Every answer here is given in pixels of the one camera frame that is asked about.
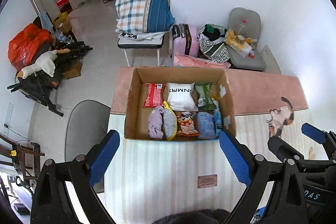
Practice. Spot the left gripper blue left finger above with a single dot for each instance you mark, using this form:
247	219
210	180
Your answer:
51	200

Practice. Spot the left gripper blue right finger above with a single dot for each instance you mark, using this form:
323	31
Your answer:
286	203

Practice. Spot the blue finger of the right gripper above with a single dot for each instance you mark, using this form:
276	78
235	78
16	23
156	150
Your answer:
326	139
285	152

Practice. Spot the blue tissue pack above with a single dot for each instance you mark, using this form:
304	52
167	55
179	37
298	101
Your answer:
204	124

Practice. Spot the green snack bag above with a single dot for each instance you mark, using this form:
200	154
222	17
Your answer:
204	101

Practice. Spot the orange cartoon snack bag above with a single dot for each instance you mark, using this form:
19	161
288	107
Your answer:
186	125

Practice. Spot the white pillow pack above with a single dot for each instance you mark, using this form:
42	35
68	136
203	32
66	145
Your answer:
179	97

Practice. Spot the yellow grey sponge cloth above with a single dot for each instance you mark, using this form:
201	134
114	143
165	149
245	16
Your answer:
169	122

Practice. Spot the red snack bag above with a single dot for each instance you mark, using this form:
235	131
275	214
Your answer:
154	95

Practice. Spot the light blue tube pack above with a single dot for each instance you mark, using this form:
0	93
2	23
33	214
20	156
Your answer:
217	118

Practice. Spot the dark wooden chair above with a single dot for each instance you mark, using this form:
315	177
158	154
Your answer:
25	160

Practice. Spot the grey round chair back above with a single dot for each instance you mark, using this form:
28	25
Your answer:
87	126

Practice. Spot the brown mat label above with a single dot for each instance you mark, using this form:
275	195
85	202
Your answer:
207	181

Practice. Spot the black folding stand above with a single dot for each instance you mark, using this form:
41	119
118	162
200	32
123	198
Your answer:
38	86

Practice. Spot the clear plastic bottle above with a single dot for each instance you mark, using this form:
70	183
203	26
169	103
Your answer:
241	29

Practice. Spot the yellow plastic bag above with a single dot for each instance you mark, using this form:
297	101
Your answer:
234	40

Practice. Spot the small cardboard box floor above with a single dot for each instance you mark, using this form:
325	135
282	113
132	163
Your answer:
72	70

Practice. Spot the open cardboard box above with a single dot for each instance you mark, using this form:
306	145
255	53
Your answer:
136	115

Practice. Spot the white goose plush toy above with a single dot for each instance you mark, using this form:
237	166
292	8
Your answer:
45	62

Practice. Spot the grey padded chair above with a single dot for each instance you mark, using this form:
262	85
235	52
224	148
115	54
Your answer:
246	57

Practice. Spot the black white patterned bag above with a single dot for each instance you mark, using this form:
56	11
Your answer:
212	43

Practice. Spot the pink suitcase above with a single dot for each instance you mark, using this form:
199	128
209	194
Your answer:
185	40

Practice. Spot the red plastic bag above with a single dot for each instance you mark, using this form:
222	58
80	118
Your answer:
25	45

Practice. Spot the white bench stool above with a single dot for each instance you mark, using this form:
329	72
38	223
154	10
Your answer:
141	41

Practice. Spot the yellow cardboard box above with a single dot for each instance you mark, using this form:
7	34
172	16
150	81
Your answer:
62	23

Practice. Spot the plaid folded quilt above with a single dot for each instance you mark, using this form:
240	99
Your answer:
143	16

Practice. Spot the white board against wall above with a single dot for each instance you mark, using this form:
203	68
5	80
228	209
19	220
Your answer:
271	63

